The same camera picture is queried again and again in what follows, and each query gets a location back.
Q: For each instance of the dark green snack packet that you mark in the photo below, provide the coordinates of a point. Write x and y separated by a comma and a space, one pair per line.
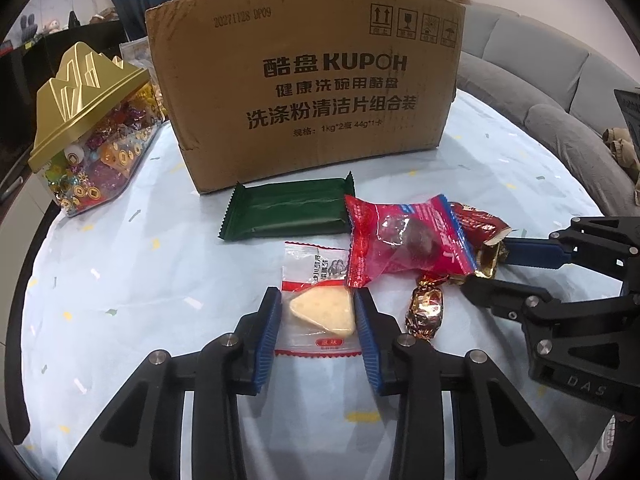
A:
285, 210

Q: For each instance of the grey curved sofa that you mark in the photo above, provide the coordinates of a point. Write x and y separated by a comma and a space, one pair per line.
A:
525, 60

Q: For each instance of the gold-lidded candy jar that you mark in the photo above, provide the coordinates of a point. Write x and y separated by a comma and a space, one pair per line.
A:
85, 90

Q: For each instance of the grey plush bunny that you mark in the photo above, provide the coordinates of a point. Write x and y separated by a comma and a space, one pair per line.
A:
28, 24

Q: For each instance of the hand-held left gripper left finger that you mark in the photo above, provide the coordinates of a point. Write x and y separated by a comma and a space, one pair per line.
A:
265, 340

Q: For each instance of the dark red gold-foil packet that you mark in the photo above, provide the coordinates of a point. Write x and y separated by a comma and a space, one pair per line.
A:
475, 220

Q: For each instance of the red snack packet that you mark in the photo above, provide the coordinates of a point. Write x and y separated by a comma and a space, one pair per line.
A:
370, 240

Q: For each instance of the white sneaker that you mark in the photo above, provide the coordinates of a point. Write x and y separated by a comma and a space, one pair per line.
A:
617, 452

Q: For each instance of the brown cardboard box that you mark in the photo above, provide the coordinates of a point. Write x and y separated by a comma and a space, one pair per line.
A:
300, 60

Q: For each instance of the white triangular biscuit packet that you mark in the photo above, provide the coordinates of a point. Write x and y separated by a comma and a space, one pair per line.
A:
320, 312

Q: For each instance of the brown foil twist candy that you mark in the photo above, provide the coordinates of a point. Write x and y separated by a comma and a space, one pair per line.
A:
425, 310

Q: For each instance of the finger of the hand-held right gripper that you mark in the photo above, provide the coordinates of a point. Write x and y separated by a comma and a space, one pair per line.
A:
500, 297
530, 252

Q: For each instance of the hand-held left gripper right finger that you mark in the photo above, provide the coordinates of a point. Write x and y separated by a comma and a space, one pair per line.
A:
370, 340

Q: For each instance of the tan plush toy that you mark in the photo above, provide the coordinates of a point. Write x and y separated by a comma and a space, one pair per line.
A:
622, 149

